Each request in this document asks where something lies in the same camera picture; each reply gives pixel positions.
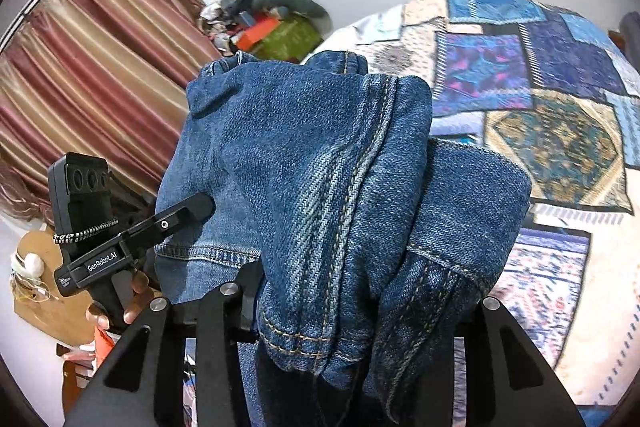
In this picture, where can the green bag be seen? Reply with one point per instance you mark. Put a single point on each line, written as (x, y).
(290, 39)

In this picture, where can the blue denim jacket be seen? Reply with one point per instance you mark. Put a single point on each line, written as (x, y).
(310, 157)

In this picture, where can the orange cloth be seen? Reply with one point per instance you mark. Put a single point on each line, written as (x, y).
(104, 344)

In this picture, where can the pile of mixed clothes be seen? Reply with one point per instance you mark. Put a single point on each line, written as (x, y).
(225, 12)

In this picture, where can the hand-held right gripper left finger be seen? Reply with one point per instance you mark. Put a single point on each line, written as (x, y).
(250, 302)

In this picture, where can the brown cardboard piece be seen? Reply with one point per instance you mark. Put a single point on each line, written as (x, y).
(55, 317)

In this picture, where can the orange box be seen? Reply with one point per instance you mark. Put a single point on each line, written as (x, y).
(257, 34)

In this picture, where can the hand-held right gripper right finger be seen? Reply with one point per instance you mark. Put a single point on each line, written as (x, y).
(555, 407)

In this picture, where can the blue patchwork bedspread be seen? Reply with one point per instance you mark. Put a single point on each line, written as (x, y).
(550, 142)

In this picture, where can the maroon striped curtain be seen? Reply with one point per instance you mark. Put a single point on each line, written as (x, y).
(100, 57)

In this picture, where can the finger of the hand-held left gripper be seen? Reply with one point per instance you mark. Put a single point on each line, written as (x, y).
(192, 209)
(132, 202)

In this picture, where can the person's left hand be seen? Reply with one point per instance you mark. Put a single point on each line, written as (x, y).
(139, 294)

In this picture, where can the white earphones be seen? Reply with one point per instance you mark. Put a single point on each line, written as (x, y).
(32, 263)

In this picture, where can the light blue cloth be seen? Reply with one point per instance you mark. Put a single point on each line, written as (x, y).
(370, 24)

